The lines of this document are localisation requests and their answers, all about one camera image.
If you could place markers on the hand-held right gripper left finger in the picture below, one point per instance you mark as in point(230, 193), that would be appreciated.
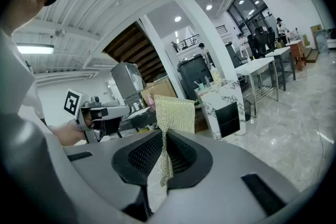
point(131, 165)

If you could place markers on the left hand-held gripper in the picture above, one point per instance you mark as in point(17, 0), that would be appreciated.
point(76, 102)

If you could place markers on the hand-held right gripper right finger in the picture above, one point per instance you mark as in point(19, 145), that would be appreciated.
point(191, 162)

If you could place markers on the person's left hand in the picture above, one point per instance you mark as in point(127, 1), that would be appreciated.
point(69, 133)

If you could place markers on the small white bottle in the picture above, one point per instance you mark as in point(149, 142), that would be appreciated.
point(135, 107)

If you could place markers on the black table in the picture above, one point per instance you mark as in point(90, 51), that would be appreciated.
point(139, 123)

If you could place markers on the gray metal cabinet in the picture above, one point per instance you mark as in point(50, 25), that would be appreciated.
point(126, 81)

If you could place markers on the pink plastic object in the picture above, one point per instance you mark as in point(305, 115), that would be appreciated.
point(151, 102)

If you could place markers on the large cardboard box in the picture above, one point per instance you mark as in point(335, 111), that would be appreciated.
point(160, 90)

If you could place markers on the marble sink cabinet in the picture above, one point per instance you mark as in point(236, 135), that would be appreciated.
point(210, 102)

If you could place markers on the wooden staircase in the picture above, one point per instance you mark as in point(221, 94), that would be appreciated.
point(131, 44)

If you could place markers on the slim white pillar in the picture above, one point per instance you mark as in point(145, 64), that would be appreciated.
point(162, 55)

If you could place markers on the black round bin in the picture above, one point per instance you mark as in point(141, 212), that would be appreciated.
point(247, 110)

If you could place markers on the mint green cup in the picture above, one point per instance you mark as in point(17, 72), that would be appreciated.
point(201, 86)

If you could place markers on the chrome faucet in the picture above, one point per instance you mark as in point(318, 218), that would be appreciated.
point(207, 81)

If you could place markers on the large black bin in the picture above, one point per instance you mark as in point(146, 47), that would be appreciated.
point(193, 73)

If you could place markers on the cream detergent pump bottle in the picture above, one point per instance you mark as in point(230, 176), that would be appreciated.
point(215, 76)

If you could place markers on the metal balcony railing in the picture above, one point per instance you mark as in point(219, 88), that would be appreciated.
point(189, 43)

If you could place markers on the fluorescent tube light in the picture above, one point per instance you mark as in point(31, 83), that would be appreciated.
point(35, 49)

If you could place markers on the person's white shirt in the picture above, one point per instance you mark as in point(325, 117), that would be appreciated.
point(15, 81)

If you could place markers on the round ceiling light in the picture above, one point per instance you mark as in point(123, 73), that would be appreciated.
point(209, 7)
point(178, 18)

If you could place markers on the white dish rack tray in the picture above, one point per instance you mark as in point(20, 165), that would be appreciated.
point(252, 66)

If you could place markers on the wide white pillar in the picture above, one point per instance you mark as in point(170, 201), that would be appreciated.
point(207, 34)

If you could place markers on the white gooseneck faucet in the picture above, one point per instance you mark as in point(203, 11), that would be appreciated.
point(244, 51)

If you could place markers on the white table dark legs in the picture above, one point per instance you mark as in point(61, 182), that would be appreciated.
point(278, 52)

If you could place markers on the black office chair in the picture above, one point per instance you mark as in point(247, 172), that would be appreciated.
point(261, 39)
point(271, 38)

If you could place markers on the person's head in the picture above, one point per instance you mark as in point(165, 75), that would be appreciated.
point(23, 2)

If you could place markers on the orange wooden cabinet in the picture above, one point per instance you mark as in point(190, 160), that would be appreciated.
point(296, 53)

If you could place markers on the tall cardboard box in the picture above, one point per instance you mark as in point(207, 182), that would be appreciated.
point(316, 34)

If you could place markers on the gray stone slab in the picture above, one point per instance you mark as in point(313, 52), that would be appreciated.
point(323, 40)

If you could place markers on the white security camera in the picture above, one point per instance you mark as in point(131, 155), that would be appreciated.
point(60, 32)

